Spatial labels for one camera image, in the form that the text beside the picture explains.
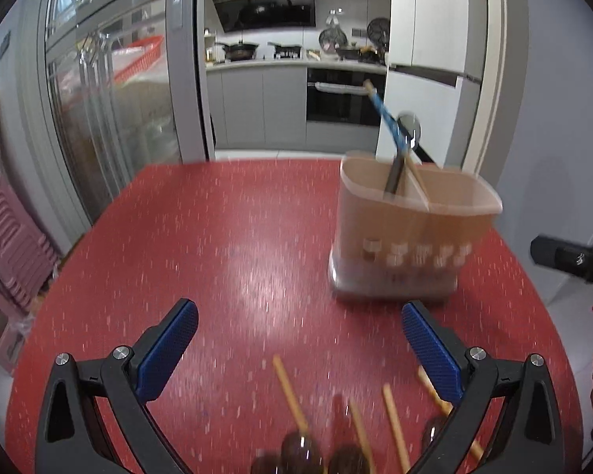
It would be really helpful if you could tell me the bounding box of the black range hood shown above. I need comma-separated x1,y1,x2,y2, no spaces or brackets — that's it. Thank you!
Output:
210,0,317,30

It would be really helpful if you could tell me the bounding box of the glass sliding door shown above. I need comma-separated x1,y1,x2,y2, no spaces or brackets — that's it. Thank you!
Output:
44,0,201,230

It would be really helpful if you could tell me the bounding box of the dark translucent plastic spoon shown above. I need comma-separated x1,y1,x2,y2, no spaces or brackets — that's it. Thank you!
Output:
329,394,371,474
421,417,450,448
251,454,282,474

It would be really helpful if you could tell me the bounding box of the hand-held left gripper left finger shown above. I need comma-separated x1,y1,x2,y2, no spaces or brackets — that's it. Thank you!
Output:
34,297,200,474

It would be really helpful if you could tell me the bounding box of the blue patterned chopstick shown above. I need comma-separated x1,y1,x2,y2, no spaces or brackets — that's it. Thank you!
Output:
363,79,411,159

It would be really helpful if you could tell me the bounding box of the black wok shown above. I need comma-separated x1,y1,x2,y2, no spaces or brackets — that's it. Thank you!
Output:
216,40,259,60

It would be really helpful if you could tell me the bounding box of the metal spoon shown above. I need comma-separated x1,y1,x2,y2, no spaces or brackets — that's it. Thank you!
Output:
281,432,322,474
383,111,423,196

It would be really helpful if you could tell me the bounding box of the beige plastic utensil holder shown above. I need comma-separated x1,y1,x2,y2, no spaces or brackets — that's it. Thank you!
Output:
327,150,503,305

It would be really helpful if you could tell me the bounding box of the round black mesh utensil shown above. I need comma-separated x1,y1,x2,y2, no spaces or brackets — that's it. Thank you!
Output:
319,27,349,53
367,17,391,43

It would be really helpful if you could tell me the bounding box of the white refrigerator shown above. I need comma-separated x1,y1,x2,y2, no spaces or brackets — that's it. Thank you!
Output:
385,0,490,171

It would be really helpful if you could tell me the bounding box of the black built-in oven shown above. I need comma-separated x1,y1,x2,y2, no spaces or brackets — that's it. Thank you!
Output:
306,66,387,124

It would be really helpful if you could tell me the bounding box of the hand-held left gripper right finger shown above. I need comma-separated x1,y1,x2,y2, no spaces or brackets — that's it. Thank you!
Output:
401,299,574,474

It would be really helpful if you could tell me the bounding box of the wooden chopstick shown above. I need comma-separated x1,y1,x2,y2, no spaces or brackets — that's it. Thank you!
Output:
381,384,412,472
346,397,376,474
272,354,310,430
416,366,485,459
402,150,428,196

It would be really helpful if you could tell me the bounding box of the black pan with food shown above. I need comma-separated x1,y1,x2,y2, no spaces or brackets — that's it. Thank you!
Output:
336,44,383,62

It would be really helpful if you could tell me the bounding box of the grey kitchen cabinet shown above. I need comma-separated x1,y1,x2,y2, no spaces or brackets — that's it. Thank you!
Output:
206,62,308,150

